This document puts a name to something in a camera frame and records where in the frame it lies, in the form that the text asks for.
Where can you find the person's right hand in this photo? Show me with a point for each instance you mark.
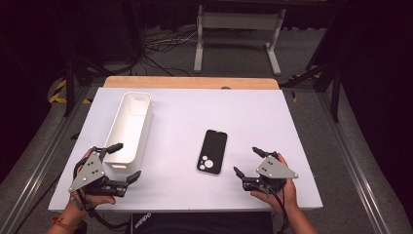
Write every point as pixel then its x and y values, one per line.
pixel 285 198

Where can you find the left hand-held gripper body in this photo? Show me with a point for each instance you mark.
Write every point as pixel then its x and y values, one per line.
pixel 87 174

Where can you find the person's black shirt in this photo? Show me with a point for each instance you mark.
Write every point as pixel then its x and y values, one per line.
pixel 201 224

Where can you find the wooden table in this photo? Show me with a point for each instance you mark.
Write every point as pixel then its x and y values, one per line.
pixel 181 82

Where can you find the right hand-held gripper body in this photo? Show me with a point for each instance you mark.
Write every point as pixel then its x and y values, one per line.
pixel 274 170

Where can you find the white plastic storage box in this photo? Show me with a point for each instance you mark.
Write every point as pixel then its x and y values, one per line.
pixel 130 123

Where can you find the black stand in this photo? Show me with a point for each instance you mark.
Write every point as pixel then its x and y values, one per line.
pixel 69 87
pixel 334 94

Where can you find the person's left hand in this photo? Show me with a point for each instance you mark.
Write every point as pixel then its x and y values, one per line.
pixel 97 200

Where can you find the black phone case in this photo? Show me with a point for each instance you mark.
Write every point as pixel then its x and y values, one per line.
pixel 212 146

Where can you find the aluminium floor rail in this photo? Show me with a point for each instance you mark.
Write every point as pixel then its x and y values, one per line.
pixel 354 165
pixel 39 169

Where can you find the white metal stand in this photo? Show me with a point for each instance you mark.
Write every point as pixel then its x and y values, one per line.
pixel 238 21

